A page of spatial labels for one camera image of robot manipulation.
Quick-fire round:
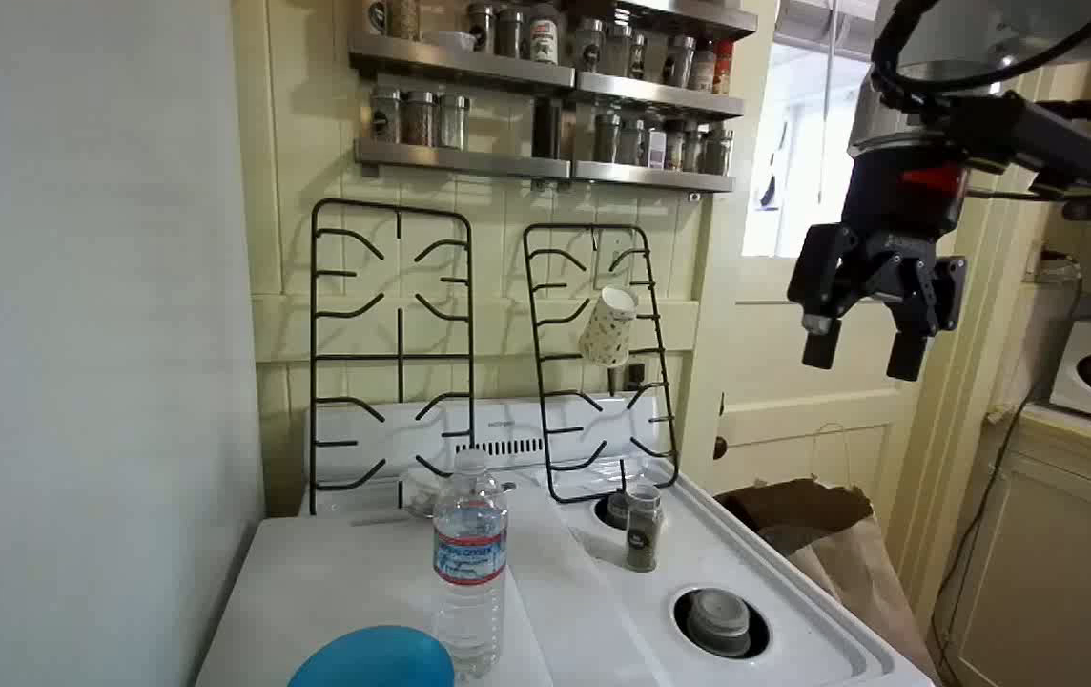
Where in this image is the blue bowl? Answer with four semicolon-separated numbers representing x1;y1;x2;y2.
284;624;456;687

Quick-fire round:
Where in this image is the cream kitchen cabinet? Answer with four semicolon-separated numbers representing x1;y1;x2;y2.
930;402;1091;687

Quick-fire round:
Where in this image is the clear plastic water bottle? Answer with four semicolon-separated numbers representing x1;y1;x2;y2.
428;448;516;680

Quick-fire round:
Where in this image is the metal spice shelf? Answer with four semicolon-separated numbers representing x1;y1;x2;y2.
345;0;757;121
352;134;737;197

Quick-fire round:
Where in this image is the white refrigerator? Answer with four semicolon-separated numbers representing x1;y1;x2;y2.
0;0;265;687

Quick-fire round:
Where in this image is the white door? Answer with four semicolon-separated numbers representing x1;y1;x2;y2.
682;0;948;513

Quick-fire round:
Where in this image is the glass spice jar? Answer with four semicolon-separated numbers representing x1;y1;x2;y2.
371;83;404;144
491;3;527;61
662;32;699;93
694;35;719;93
645;116;670;172
591;106;621;164
601;10;638;77
616;112;648;167
437;89;474;148
367;0;424;43
567;10;607;74
699;120;732;178
400;89;437;144
466;0;500;56
670;120;701;177

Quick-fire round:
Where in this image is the black power cord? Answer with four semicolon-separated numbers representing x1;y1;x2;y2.
933;412;1026;647

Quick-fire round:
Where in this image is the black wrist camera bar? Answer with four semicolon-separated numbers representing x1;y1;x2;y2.
938;93;1091;227

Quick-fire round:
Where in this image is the white gas stove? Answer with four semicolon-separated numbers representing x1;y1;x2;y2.
193;393;938;687

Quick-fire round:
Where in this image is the dark spice jar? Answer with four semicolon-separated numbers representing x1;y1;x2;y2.
528;94;565;161

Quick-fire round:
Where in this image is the white label spice jar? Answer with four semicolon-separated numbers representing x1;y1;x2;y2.
521;0;565;69

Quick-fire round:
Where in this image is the black stove grate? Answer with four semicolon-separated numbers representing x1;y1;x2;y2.
518;222;682;508
303;194;480;517

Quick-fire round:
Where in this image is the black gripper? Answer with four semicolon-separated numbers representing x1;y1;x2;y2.
784;148;970;383

